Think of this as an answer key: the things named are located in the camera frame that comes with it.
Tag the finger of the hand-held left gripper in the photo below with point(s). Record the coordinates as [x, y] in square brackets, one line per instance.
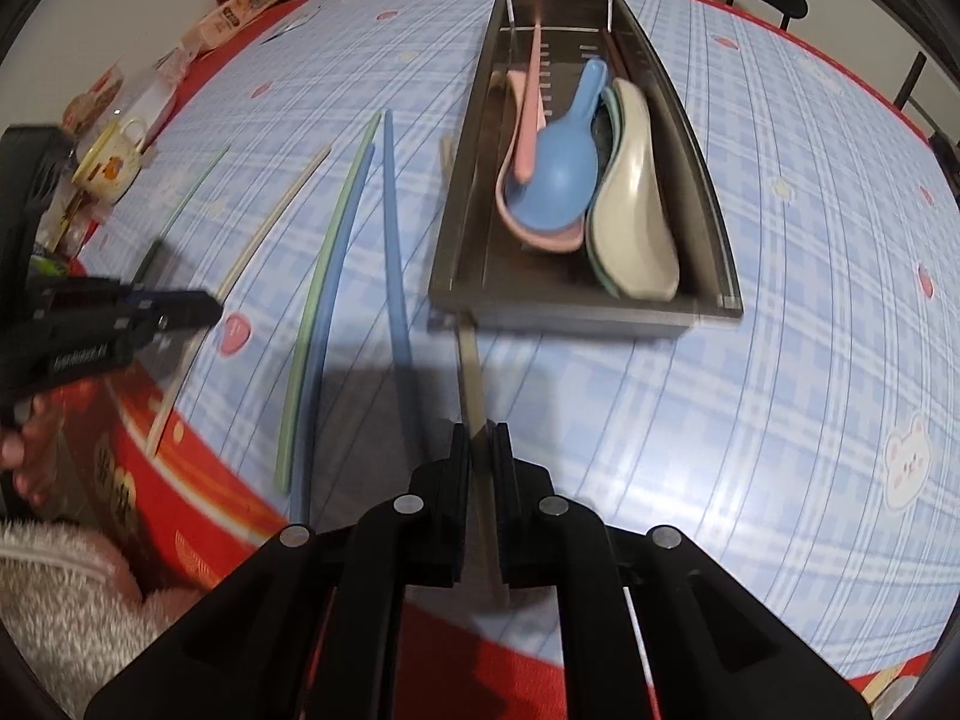
[176, 324]
[187, 301]

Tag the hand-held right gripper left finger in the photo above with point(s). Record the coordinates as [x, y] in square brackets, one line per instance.
[450, 495]

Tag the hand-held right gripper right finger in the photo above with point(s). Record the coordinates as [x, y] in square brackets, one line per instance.
[517, 495]

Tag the beige chopstick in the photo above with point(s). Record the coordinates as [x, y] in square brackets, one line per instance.
[262, 229]
[471, 390]

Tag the green chopstick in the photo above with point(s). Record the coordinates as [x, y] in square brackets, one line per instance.
[300, 345]
[196, 187]

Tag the blue chopstick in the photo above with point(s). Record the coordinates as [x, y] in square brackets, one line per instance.
[394, 277]
[319, 345]

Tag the metal utensil tray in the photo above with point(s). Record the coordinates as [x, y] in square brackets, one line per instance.
[525, 285]

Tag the beige spoon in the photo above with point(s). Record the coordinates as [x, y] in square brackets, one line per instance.
[630, 225]

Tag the blue spoon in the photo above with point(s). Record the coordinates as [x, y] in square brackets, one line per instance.
[555, 172]

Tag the pink chopstick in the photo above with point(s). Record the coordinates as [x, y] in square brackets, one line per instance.
[534, 75]

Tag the person's left forearm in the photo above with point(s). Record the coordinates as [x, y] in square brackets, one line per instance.
[67, 600]

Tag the person's left hand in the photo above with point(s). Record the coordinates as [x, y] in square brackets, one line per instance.
[34, 442]

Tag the yellow printed mug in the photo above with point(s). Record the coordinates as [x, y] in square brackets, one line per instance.
[112, 165]

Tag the clear plastic container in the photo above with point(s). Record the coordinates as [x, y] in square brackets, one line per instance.
[154, 94]

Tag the brown snack packet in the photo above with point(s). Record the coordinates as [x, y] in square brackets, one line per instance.
[94, 97]

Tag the blue plaid table mat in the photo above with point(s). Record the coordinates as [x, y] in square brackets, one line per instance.
[750, 427]

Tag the pale pink snack packet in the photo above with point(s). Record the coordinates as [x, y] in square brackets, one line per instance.
[225, 22]

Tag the pink spoon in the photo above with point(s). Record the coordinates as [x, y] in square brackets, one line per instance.
[517, 94]

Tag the green spoon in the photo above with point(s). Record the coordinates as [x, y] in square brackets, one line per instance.
[607, 109]

